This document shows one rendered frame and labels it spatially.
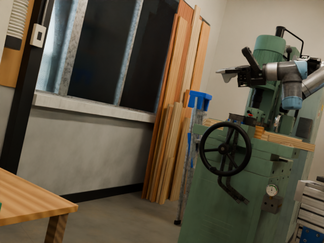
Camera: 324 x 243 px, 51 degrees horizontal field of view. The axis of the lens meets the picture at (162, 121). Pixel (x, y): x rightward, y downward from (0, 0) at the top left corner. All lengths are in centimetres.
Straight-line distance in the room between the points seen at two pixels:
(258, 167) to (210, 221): 43
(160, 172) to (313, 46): 245
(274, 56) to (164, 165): 180
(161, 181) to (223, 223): 155
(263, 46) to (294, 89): 75
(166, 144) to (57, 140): 124
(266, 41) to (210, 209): 104
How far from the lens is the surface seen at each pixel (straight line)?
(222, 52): 485
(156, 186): 350
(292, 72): 143
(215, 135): 204
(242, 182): 199
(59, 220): 131
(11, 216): 114
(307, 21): 473
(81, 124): 280
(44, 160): 263
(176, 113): 347
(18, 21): 207
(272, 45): 212
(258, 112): 210
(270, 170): 194
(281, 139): 208
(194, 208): 211
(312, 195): 160
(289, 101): 142
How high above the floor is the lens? 94
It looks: 2 degrees down
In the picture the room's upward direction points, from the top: 13 degrees clockwise
